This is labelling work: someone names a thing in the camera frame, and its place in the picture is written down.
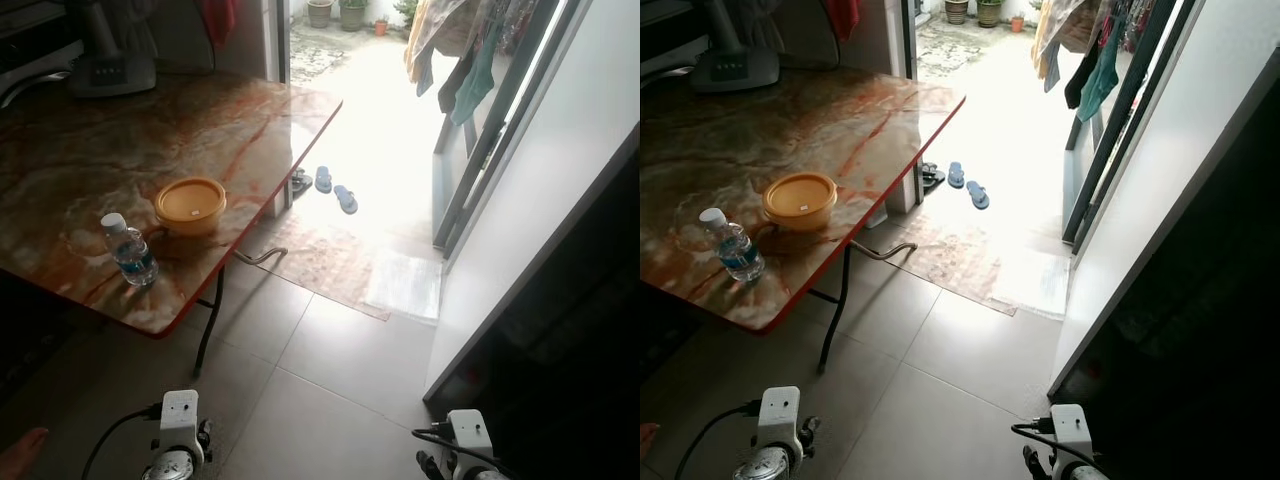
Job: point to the clear water bottle blue label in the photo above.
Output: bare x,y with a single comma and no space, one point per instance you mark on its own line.
131,252
738,250

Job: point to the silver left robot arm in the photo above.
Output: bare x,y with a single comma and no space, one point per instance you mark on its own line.
170,468
765,468

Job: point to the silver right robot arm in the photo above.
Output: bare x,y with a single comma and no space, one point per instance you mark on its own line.
490,476
1088,474

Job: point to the white and black fridge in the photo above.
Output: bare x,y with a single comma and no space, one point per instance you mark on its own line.
1180,130
560,150

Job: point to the person's bare foot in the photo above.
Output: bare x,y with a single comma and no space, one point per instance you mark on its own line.
20,452
647,440

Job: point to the orange lidded plastic bowl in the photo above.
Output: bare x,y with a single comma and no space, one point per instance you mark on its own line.
190,205
800,200

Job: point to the dark sandals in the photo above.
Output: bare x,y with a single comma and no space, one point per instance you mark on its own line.
301,183
932,177

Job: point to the blue slipper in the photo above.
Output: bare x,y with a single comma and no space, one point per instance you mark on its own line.
346,200
978,195
323,180
956,175

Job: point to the marble top folding table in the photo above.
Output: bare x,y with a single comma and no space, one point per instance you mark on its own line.
120,140
760,140

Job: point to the black hanging sock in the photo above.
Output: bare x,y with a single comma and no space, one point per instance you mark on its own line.
453,88
1078,85

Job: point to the teal hanging garment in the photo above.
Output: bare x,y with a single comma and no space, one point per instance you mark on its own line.
475,85
1100,80

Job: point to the dark bulky appliance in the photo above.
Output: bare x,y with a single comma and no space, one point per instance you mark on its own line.
35,45
665,40

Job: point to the red hanging cloth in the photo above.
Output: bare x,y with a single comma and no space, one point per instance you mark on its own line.
845,14
218,18

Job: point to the beige hanging cloth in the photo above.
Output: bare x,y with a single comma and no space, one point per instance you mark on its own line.
1055,28
430,30

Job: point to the brown plant pot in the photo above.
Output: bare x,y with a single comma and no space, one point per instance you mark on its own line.
957,11
320,13

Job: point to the grey pot with green plant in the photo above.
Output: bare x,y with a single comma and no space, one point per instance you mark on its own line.
354,15
990,13

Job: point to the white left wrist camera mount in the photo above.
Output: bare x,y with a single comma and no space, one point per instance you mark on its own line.
780,418
180,420

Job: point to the dark sliding door frame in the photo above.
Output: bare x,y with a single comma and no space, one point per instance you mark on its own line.
1125,130
500,130

